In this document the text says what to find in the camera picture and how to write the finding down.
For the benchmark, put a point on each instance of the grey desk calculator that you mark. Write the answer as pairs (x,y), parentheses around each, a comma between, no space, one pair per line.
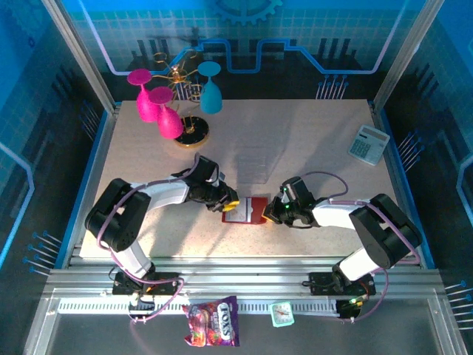
(369,145)

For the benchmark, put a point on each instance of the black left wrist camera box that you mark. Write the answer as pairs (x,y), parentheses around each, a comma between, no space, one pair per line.
(205,168)

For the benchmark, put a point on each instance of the red card holder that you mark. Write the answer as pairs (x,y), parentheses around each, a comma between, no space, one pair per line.
(245,214)

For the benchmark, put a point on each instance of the teal wine glass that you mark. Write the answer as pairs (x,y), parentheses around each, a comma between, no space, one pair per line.
(210,100)

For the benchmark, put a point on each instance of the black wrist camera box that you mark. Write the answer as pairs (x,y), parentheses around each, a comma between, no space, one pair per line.
(299,188)
(205,168)

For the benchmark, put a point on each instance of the small mint alarm clock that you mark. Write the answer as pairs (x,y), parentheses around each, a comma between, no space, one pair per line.
(282,314)

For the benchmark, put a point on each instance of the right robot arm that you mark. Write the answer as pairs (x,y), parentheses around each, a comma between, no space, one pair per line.
(332,214)

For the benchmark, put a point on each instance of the pink wine glass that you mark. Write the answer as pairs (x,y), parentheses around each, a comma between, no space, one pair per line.
(170,122)
(145,107)

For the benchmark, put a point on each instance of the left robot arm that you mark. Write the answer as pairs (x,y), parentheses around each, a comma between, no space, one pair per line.
(166,192)

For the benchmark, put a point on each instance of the aluminium frame rail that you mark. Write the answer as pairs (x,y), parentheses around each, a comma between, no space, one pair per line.
(240,277)

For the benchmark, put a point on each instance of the aluminium frame post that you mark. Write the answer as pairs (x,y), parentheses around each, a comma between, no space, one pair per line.
(83,55)
(406,55)

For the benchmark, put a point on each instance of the gold glass rack, black base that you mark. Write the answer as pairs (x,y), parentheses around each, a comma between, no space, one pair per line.
(192,137)

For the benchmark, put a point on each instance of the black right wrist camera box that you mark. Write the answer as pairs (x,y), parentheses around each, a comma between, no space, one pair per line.
(299,188)

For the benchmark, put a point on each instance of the purple candy bag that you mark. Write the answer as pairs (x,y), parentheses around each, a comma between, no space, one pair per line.
(210,321)

